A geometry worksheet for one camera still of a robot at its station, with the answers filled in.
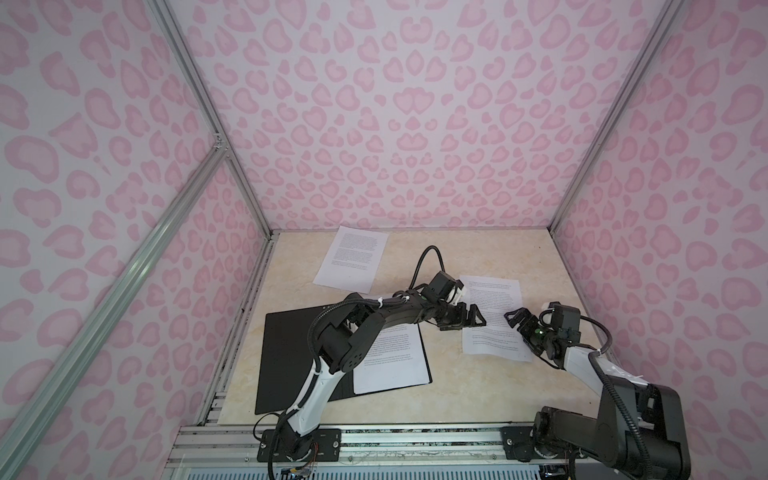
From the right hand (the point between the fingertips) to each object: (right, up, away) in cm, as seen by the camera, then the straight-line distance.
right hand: (514, 320), depth 90 cm
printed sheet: (-36, -11, -3) cm, 37 cm away
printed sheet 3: (-2, +5, +11) cm, 13 cm away
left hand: (-11, 0, -1) cm, 11 cm away
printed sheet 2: (-52, +18, +24) cm, 60 cm away
